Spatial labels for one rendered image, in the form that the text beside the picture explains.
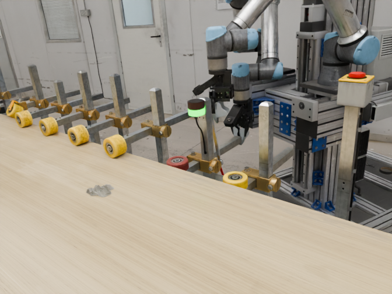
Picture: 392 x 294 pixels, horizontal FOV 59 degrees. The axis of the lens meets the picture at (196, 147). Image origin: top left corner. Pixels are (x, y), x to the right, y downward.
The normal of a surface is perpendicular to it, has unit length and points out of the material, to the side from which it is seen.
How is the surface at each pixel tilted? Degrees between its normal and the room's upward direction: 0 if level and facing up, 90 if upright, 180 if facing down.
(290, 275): 0
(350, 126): 90
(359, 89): 90
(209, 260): 0
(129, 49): 90
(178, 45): 90
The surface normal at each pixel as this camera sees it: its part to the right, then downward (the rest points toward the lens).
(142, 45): -0.54, 0.36
